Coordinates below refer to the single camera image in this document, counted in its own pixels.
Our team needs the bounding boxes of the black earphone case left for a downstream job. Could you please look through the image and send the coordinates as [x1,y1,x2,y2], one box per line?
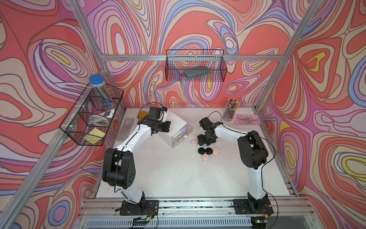
[198,148,205,155]

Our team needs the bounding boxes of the white drawer cabinet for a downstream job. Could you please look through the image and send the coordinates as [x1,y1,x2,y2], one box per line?
[157,111,187,148]

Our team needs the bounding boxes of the pink earphone case right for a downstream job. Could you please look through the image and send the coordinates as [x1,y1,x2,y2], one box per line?
[213,147,220,156]

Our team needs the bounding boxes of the pink earphone case left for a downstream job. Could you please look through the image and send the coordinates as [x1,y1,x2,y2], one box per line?
[191,139,198,146]

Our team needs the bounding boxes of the dark object in back basket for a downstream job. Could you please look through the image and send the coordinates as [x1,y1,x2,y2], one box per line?
[184,66,210,79]

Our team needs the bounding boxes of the pink earphone case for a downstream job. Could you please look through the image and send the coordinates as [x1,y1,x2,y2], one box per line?
[191,139,198,146]
[202,154,210,161]
[213,147,220,156]

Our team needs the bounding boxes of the black wire basket back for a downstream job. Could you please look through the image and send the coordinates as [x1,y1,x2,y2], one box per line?
[165,48,227,82]

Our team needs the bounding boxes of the yellow sticky notes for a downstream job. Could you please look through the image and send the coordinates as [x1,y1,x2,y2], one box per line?
[84,128,106,145]

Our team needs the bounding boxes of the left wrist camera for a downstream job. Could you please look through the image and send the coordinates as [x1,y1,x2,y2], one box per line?
[147,106,168,123]

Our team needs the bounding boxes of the clear plastic box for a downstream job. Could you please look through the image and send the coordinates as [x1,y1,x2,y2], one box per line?
[116,117,135,142]

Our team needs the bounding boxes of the blue lid pencil jar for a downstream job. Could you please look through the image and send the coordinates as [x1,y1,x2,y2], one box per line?
[89,74,113,109]

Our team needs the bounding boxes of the mesh pen holder cup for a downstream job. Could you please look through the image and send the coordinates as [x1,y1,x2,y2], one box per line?
[222,98,240,122]

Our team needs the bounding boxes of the black wire basket left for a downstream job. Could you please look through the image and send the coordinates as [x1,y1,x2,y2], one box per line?
[59,84,124,146]

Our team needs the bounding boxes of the pink transparent pencil case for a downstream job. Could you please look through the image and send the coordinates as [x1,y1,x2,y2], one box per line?
[234,114,260,126]

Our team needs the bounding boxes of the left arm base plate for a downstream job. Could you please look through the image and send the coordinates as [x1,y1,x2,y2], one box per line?
[116,200,159,216]

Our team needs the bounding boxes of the yellow box on black disc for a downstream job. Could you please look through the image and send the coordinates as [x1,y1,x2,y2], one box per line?
[137,111,149,120]

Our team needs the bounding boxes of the black earphone case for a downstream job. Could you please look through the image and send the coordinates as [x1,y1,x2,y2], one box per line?
[198,148,205,155]
[205,148,213,155]

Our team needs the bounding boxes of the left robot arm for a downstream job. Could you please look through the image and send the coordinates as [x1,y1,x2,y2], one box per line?
[102,120,171,216]

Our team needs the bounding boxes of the black earphone case right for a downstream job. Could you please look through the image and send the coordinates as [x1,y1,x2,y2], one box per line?
[205,148,213,155]

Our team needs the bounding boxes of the white item in left basket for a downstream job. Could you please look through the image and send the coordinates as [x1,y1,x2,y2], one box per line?
[99,109,115,119]

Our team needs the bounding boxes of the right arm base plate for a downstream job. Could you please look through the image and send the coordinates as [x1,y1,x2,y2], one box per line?
[233,199,274,216]

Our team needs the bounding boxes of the clear top drawer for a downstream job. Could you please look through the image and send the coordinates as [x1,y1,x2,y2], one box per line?
[171,124,193,148]

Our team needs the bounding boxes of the pink earphone case front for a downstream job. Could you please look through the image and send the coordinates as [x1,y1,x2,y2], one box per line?
[202,154,210,161]

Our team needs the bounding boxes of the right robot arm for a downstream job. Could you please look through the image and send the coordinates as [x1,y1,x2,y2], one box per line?
[197,122,274,216]

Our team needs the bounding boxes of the black wire basket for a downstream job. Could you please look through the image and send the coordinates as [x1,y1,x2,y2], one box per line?
[59,84,124,146]
[165,48,227,82]

